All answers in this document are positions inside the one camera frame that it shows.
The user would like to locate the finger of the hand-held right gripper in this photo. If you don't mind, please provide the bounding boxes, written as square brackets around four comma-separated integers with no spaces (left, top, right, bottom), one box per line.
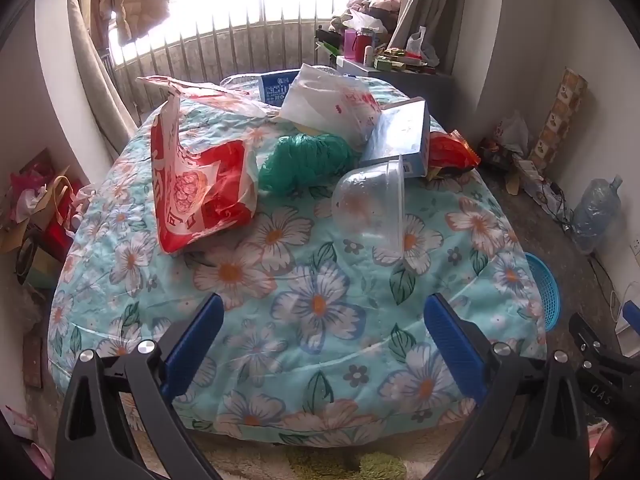
[569,312,640,363]

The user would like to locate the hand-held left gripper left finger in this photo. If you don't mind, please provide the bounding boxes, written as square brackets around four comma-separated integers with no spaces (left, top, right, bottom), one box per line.
[54,292,224,480]

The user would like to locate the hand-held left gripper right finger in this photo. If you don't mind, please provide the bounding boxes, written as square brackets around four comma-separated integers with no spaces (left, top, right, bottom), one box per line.
[424,292,591,480]

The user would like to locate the blue plastic basket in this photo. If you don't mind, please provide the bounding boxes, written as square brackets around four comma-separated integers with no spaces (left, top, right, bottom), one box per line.
[525,252,562,332]

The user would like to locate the red and white plastic bag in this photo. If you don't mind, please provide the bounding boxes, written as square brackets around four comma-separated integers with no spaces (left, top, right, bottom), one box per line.
[137,75,283,255]

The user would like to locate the clear plastic bowl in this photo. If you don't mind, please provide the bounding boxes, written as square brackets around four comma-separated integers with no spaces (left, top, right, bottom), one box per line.
[331,155,407,273]

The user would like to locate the red snack packet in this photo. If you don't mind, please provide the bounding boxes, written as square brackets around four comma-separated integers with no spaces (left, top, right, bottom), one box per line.
[427,131,481,178]

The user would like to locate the green plastic bag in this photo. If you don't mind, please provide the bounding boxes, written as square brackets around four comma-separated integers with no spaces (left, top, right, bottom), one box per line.
[257,133,360,196]

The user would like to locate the silver and blue box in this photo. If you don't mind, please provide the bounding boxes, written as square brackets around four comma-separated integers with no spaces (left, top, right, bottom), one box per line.
[359,97,432,179]

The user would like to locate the clear blue-label plastic bottle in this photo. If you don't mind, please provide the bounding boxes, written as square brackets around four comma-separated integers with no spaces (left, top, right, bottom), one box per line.
[257,71,301,108]

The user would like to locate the white red-printed plastic bag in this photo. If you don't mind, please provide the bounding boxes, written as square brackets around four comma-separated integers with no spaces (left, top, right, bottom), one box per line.
[277,63,383,148]

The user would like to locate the pink cloth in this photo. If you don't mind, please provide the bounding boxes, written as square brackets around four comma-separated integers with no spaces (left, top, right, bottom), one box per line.
[587,422,623,478]

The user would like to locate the large blue water jug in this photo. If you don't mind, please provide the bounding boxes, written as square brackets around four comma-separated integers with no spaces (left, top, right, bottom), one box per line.
[571,175,623,256]

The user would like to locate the floral teal blanket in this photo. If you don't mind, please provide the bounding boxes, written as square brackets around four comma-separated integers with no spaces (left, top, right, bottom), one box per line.
[47,72,548,448]

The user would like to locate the green shaggy rug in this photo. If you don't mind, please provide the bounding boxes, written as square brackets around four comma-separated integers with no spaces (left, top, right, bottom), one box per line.
[285,447,408,480]

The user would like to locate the white power strip box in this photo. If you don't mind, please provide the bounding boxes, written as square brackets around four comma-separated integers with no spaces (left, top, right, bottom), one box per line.
[515,157,561,211]

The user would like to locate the beige paper bag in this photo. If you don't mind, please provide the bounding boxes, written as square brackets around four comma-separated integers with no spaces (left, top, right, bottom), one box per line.
[22,175,76,241]

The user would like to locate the translucent plastic bag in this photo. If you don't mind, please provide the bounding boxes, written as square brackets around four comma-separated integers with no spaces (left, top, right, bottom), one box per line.
[492,110,530,156]

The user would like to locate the tall patterned cardboard box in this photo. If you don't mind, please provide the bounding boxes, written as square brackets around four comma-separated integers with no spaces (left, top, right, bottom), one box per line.
[530,67,588,171]

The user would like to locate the dark cabinet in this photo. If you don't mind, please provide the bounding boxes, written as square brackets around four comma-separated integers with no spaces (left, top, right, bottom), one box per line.
[336,56,455,106]

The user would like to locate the beige rolled curtain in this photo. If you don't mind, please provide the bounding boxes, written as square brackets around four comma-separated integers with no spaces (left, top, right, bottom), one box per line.
[67,0,138,161]

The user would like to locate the metal window railing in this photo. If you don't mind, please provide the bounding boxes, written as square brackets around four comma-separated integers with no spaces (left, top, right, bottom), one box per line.
[107,0,381,126]

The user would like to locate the red bottle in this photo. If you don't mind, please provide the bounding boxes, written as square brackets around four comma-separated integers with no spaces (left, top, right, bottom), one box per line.
[356,27,376,63]

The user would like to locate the grey curtain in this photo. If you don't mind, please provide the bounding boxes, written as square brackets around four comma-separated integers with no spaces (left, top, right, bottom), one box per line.
[387,0,468,68]

